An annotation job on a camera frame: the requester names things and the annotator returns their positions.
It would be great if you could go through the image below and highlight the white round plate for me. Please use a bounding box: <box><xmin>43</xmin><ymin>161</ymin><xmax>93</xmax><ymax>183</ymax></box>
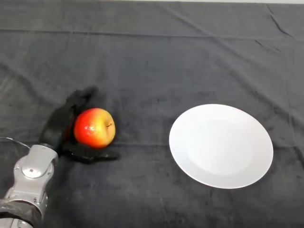
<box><xmin>169</xmin><ymin>104</ymin><xmax>274</xmax><ymax>190</ymax></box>

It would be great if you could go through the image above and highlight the black cloth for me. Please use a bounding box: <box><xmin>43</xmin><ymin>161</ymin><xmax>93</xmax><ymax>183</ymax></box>
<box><xmin>0</xmin><ymin>0</ymin><xmax>304</xmax><ymax>228</ymax></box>

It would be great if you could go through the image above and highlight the red yellow apple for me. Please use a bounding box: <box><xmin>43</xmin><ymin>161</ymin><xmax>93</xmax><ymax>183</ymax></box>
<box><xmin>73</xmin><ymin>108</ymin><xmax>116</xmax><ymax>149</ymax></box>

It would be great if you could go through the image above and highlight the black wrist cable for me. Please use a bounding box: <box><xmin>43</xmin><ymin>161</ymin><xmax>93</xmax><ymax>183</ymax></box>
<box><xmin>0</xmin><ymin>137</ymin><xmax>31</xmax><ymax>150</ymax></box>

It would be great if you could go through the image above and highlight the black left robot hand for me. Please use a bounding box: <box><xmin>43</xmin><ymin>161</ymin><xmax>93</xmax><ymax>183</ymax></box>
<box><xmin>39</xmin><ymin>85</ymin><xmax>120</xmax><ymax>165</ymax></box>

